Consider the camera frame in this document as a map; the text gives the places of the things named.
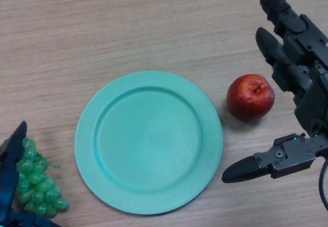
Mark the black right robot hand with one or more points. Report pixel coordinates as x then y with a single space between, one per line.
312 104

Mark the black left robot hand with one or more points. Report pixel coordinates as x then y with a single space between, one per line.
7 181

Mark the green grape bunch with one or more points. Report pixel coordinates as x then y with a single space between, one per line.
38 186

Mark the green round plate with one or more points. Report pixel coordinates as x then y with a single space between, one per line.
148 142

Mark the red apple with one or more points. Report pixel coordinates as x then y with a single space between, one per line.
247 100

